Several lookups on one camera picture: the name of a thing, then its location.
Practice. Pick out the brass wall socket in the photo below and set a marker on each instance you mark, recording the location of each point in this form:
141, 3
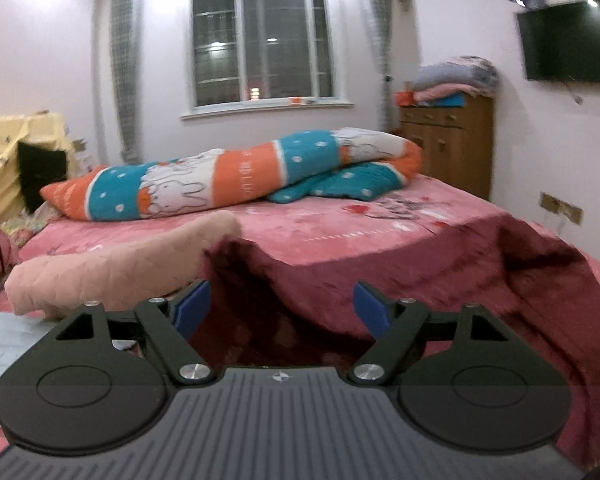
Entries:
562, 207

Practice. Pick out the brown wooden cabinet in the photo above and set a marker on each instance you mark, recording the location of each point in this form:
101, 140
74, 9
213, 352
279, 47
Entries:
460, 145

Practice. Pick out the rolled orange teal rabbit quilt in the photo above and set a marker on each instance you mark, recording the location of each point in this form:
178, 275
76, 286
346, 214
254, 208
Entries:
240, 170

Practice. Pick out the dark red fleece garment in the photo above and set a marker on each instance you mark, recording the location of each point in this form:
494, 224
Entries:
305, 300

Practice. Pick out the stack of folded blankets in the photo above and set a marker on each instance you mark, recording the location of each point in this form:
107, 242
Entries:
455, 77

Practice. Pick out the grey checked curtain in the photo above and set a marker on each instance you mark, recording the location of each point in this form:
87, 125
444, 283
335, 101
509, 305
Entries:
380, 35
125, 85

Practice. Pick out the small red box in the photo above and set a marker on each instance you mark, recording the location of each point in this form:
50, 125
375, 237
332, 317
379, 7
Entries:
404, 98

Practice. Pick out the black wall television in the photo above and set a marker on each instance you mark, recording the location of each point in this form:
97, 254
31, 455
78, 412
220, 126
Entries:
570, 40

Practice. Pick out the white framed window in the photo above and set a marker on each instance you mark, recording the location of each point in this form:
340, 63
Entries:
260, 45

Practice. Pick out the bed with pink sheet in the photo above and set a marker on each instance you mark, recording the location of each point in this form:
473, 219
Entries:
320, 225

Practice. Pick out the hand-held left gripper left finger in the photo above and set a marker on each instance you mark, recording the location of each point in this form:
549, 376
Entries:
192, 306

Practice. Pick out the black cushion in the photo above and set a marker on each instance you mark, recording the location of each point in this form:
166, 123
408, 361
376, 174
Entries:
42, 175

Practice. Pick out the light blue quilted cloth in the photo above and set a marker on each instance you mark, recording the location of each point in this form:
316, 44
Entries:
5, 345

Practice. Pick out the pink quilted folded cloth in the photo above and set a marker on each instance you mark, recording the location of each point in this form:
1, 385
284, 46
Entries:
120, 270

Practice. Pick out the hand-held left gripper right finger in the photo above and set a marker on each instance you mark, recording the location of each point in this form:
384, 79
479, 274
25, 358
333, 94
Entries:
372, 306

